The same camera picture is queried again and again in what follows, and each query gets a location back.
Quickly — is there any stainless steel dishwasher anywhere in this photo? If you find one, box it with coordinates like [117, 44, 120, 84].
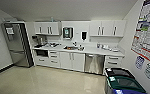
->
[84, 53, 106, 75]

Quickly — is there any chrome sink faucet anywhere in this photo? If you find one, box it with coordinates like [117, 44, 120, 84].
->
[71, 40, 78, 48]

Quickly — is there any stainless steel sink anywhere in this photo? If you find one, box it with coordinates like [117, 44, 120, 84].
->
[63, 45, 86, 52]

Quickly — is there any white lower cabinet door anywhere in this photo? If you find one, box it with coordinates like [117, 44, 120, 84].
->
[71, 52, 86, 73]
[59, 51, 73, 72]

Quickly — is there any steel paper towel dispenser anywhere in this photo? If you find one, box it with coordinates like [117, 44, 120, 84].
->
[62, 26, 74, 40]

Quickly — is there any white cabinet drawer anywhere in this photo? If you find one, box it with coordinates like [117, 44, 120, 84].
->
[48, 59, 61, 68]
[104, 61, 124, 77]
[104, 55, 124, 63]
[48, 49, 61, 56]
[48, 54, 61, 61]

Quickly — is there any dish drying rack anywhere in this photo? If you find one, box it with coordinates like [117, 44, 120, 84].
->
[45, 41, 61, 48]

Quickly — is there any built-in black microwave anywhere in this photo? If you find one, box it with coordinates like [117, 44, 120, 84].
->
[34, 48, 50, 58]

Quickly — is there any black coffee maker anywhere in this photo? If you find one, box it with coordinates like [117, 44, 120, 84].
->
[35, 35, 47, 48]

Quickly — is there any white drawer below microwave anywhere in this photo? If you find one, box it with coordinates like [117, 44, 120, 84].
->
[34, 56, 50, 66]

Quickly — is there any blue bottle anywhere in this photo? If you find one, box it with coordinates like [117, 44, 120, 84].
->
[50, 16, 55, 23]

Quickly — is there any stainless steel fridge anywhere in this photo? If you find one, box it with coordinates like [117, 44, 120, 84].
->
[3, 22, 34, 68]

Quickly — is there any blue-green trash bin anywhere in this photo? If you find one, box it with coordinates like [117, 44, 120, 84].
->
[109, 75, 148, 94]

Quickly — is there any black wall soap dispenser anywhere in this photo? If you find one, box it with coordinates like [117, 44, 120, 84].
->
[81, 30, 88, 41]

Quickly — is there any large colourful wall poster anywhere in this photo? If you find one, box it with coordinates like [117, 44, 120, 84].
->
[130, 0, 150, 58]

